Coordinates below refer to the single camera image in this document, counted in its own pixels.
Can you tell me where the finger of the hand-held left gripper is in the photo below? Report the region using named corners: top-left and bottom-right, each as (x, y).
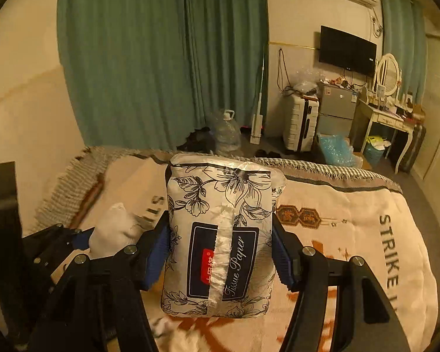
top-left (21, 224), bottom-right (97, 266)

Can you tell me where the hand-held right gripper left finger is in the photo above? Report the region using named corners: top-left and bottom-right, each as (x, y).
top-left (29, 220), bottom-right (170, 352)

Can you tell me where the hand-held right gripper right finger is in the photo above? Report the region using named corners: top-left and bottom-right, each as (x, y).
top-left (272, 214), bottom-right (412, 352)

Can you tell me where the white sock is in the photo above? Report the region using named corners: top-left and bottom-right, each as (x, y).
top-left (89, 202), bottom-right (144, 258)

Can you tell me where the floral tissue paper pack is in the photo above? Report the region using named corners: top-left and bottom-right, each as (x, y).
top-left (160, 153), bottom-right (287, 318)

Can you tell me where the beige printed blanket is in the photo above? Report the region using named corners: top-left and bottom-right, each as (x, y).
top-left (33, 146), bottom-right (440, 352)

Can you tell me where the white crumpled cloth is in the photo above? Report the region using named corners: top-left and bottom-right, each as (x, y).
top-left (148, 317), bottom-right (200, 352)

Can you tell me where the dark clothes pile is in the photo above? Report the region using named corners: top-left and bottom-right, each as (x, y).
top-left (185, 126), bottom-right (216, 152)

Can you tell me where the blue plastic bag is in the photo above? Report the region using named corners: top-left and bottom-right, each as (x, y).
top-left (317, 134), bottom-right (356, 166)

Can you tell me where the white suitcase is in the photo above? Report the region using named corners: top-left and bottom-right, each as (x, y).
top-left (283, 93), bottom-right (320, 153)

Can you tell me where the large clear water bottle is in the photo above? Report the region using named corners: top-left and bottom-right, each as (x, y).
top-left (213, 109), bottom-right (243, 155)

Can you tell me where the blue waste bin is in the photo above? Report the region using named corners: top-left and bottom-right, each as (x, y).
top-left (363, 136), bottom-right (392, 168)

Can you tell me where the white flat mop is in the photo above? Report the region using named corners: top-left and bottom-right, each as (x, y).
top-left (249, 53), bottom-right (268, 145)

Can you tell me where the grey mini fridge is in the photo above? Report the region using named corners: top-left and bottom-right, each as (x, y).
top-left (316, 81), bottom-right (361, 144)

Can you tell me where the white dressing table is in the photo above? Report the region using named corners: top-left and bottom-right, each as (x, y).
top-left (358, 94), bottom-right (422, 174)

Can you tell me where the clear plastic bag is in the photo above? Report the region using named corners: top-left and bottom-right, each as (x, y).
top-left (291, 68), bottom-right (320, 97)

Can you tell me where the wide green curtain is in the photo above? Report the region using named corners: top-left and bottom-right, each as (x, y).
top-left (57, 0), bottom-right (271, 152)

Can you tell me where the white oval vanity mirror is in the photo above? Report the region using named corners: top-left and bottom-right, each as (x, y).
top-left (374, 53), bottom-right (404, 98)

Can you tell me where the narrow green curtain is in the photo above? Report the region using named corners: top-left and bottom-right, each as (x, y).
top-left (378, 0), bottom-right (427, 98)

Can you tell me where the black wall cable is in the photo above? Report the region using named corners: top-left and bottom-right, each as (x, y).
top-left (276, 48), bottom-right (292, 94)

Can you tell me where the black wall television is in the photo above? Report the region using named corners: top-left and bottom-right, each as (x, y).
top-left (319, 26), bottom-right (378, 77)

